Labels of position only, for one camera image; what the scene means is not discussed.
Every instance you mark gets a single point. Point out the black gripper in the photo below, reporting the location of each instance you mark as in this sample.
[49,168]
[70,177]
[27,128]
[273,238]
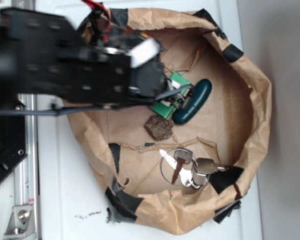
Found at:
[130,72]

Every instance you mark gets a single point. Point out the green rectangular block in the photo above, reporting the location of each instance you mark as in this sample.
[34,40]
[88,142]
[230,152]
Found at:
[164,107]

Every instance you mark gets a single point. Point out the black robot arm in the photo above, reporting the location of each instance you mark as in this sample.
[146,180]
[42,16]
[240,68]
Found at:
[43,54]

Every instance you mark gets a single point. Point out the brown rock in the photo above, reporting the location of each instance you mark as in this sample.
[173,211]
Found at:
[159,128]

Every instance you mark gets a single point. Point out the dark green oval case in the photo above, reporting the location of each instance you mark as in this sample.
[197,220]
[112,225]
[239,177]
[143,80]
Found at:
[198,97]

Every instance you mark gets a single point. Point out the bunch of silver keys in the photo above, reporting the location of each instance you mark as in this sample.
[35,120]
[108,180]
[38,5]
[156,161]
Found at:
[180,167]

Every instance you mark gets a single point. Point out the crumpled brown paper enclosure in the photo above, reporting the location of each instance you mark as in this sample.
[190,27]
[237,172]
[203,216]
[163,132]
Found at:
[232,127]

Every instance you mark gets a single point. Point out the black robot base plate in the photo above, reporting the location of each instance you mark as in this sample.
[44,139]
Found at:
[12,144]

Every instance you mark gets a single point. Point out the aluminium extrusion rail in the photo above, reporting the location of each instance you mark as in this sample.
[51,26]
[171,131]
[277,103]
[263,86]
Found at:
[26,179]

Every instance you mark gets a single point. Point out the silver corner bracket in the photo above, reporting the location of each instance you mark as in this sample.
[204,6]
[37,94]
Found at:
[21,224]

